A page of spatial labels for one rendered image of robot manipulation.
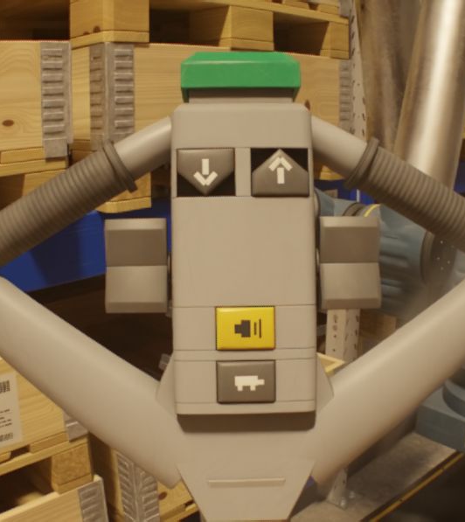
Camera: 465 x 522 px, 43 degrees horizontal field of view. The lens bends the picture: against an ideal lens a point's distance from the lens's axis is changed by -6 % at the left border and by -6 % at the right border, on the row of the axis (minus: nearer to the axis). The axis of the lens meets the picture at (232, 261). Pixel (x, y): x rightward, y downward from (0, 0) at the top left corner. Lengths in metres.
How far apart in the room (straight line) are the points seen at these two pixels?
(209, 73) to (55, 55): 0.76
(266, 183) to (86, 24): 0.94
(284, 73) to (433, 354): 0.21
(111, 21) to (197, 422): 0.94
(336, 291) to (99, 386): 0.17
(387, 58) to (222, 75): 0.84
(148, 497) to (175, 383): 1.12
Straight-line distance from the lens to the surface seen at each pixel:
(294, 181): 0.39
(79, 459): 1.33
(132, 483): 1.47
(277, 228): 0.39
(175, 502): 1.59
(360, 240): 0.41
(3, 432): 1.21
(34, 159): 1.14
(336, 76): 1.72
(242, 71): 0.42
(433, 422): 1.35
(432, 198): 0.43
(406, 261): 0.87
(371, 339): 2.12
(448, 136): 0.92
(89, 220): 1.27
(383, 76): 1.24
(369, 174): 0.42
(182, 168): 0.39
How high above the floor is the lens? 1.39
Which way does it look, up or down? 15 degrees down
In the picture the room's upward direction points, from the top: 1 degrees counter-clockwise
